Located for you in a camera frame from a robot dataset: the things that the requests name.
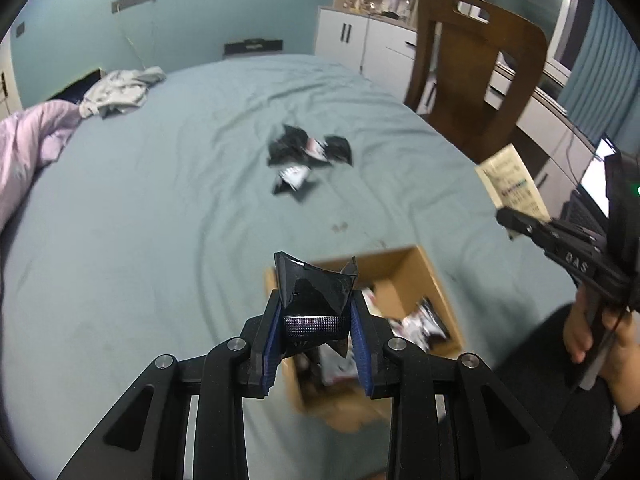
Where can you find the metal wall bracket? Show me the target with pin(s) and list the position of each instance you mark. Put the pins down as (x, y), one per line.
(135, 1)

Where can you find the brown cardboard box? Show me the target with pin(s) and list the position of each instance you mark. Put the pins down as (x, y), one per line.
(400, 270)

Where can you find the pink duvet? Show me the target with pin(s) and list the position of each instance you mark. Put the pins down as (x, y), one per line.
(25, 145)

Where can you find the open laptop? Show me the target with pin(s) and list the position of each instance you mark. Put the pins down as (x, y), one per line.
(595, 185)

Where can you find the teal bed sheet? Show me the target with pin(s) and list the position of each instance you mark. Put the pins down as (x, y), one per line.
(150, 235)

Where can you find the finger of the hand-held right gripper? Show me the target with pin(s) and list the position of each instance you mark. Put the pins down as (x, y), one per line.
(522, 222)

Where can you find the glossy black snack packet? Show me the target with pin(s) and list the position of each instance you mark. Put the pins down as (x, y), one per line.
(315, 290)

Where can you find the beige printed paper packet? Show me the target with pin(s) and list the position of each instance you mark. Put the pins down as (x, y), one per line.
(512, 180)

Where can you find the grey crumpled clothing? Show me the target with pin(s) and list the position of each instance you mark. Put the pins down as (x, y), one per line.
(120, 90)

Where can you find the pile of black snack packets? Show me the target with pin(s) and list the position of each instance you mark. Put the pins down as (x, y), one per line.
(295, 152)

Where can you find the person's right hand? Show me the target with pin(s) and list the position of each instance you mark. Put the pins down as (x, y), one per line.
(625, 345)

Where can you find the brown wooden chair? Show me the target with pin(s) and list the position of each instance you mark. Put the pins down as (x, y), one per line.
(475, 60)

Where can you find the person's dark clothing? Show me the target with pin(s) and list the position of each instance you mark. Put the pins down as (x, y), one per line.
(540, 400)

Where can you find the dark wall switch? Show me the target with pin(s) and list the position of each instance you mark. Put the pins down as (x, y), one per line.
(20, 30)

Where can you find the black bar at headboard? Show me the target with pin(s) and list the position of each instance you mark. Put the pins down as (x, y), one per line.
(252, 47)

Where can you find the person's right forearm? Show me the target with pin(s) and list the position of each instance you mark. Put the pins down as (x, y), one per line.
(630, 390)

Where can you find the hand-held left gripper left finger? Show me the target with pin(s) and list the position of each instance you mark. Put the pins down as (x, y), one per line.
(270, 345)

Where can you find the white door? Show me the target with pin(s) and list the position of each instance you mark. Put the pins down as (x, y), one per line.
(7, 85)

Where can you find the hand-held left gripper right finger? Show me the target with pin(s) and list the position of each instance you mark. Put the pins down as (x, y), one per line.
(362, 355)

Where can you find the blue curtain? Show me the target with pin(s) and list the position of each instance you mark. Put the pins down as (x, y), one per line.
(610, 70)

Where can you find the dark pillow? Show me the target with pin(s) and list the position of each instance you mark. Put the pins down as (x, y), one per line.
(75, 90)

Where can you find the white cabinet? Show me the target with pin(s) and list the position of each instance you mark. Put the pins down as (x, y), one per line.
(370, 35)

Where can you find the cluster of packed snack bags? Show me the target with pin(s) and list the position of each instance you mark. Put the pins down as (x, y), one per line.
(420, 322)

